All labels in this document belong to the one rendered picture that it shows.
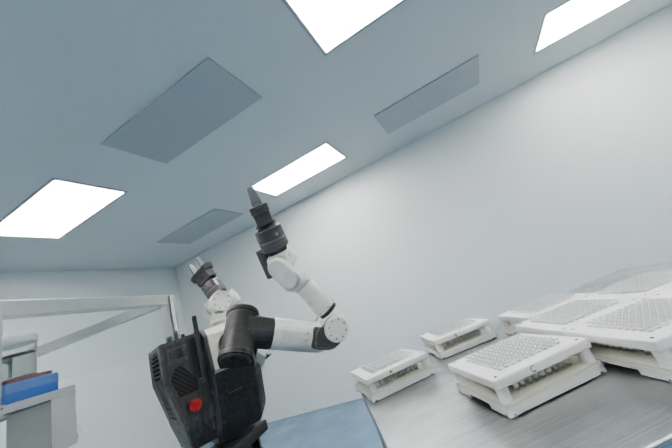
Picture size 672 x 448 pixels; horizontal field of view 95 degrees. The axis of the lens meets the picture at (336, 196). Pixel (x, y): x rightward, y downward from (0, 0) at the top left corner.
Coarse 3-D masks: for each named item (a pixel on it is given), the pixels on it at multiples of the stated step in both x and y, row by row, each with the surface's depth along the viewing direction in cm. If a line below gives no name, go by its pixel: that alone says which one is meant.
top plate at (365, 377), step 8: (416, 352) 115; (424, 352) 110; (408, 360) 108; (416, 360) 108; (360, 368) 123; (384, 368) 109; (392, 368) 106; (400, 368) 106; (352, 376) 122; (360, 376) 110; (368, 376) 106; (376, 376) 104; (384, 376) 104; (368, 384) 103
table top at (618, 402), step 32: (576, 288) 157; (416, 384) 104; (448, 384) 93; (608, 384) 61; (640, 384) 57; (384, 416) 87; (416, 416) 79; (448, 416) 73; (480, 416) 67; (544, 416) 59; (576, 416) 55; (608, 416) 52; (640, 416) 49
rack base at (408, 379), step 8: (424, 368) 108; (432, 368) 108; (408, 376) 106; (416, 376) 106; (424, 376) 106; (360, 384) 119; (392, 384) 104; (400, 384) 104; (408, 384) 105; (360, 392) 116; (368, 392) 105; (376, 392) 102; (384, 392) 102; (392, 392) 103
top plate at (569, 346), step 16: (512, 336) 90; (544, 336) 79; (560, 336) 75; (544, 352) 69; (560, 352) 67; (576, 352) 67; (464, 368) 78; (480, 368) 74; (512, 368) 67; (528, 368) 65; (544, 368) 65; (496, 384) 64
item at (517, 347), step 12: (516, 336) 85; (528, 336) 81; (492, 348) 82; (504, 348) 80; (516, 348) 76; (528, 348) 73; (540, 348) 72; (468, 360) 81; (480, 360) 77; (492, 360) 74; (504, 360) 71; (516, 360) 70; (564, 360) 70; (540, 372) 68; (552, 372) 69; (516, 384) 67
